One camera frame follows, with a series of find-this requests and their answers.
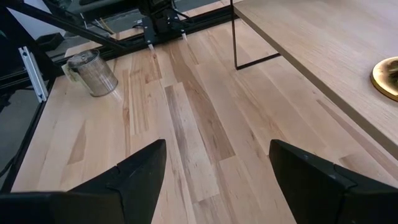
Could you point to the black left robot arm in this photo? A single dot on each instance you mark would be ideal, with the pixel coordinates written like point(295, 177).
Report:
point(93, 6)

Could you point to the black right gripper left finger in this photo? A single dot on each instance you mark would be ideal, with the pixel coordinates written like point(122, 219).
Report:
point(133, 186)

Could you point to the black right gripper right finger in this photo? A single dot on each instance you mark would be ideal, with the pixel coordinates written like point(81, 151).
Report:
point(317, 193)

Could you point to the silver lidded candle jar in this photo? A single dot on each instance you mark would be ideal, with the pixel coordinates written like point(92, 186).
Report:
point(96, 74)

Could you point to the wooden shelf with black legs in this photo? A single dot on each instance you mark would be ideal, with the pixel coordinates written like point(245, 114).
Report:
point(326, 46)

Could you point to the brass candlestick holder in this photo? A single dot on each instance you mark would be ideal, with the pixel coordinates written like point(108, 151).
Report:
point(387, 84)

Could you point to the silver aluminium extrusion bar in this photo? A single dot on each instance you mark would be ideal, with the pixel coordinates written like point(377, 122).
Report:
point(32, 74)

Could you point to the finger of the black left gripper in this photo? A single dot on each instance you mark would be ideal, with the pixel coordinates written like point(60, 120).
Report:
point(149, 34)
point(179, 25)

